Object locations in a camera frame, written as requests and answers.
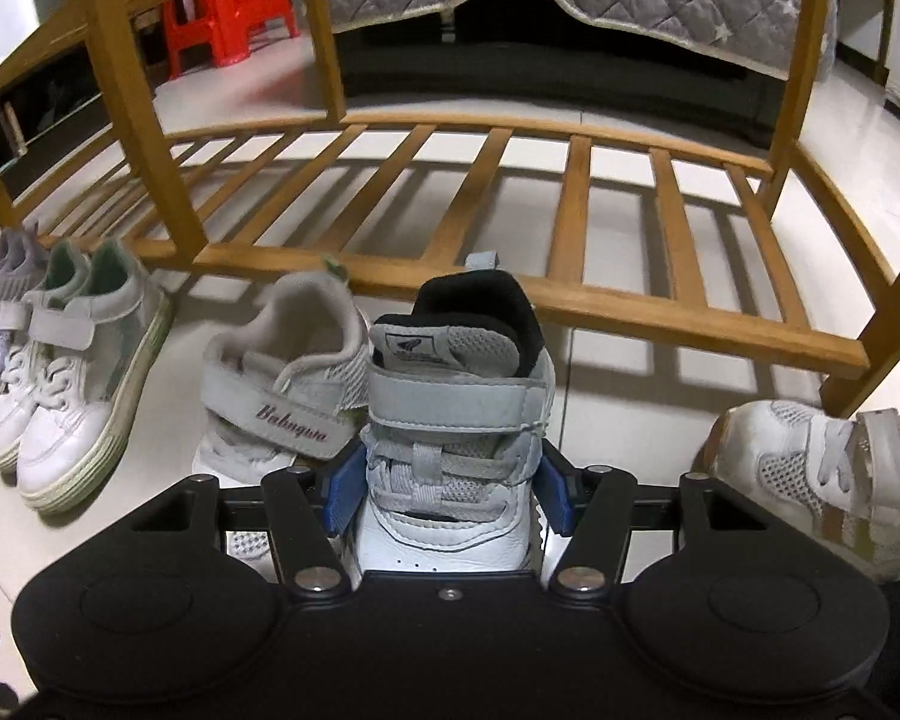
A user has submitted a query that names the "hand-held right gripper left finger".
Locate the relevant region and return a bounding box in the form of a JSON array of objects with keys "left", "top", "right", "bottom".
[{"left": 133, "top": 457, "right": 365, "bottom": 592}]

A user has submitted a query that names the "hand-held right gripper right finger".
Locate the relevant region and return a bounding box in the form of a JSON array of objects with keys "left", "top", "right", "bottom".
[{"left": 538, "top": 451, "right": 764, "bottom": 592}]

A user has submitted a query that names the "white mesh strap sneaker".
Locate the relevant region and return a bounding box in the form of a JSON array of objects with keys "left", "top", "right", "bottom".
[
  {"left": 193, "top": 255, "right": 372, "bottom": 563},
  {"left": 701, "top": 399, "right": 900, "bottom": 584}
]

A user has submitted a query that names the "small grey strap sneaker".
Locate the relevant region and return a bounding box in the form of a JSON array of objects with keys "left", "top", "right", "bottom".
[{"left": 352, "top": 251, "right": 557, "bottom": 575}]

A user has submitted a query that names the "wooden shoe rack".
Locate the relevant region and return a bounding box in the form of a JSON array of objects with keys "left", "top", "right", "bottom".
[{"left": 0, "top": 0, "right": 900, "bottom": 421}]

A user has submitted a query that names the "white sneaker green lining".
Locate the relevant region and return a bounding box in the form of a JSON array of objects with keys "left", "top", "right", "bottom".
[
  {"left": 0, "top": 240, "right": 95, "bottom": 473},
  {"left": 16, "top": 238, "right": 173, "bottom": 517}
]

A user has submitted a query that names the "low wooden cabinet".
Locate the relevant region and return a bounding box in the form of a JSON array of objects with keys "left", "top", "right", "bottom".
[{"left": 0, "top": 37, "right": 158, "bottom": 192}]

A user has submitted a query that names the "red plastic stool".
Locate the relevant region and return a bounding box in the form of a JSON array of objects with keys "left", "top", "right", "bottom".
[{"left": 161, "top": 0, "right": 302, "bottom": 81}]

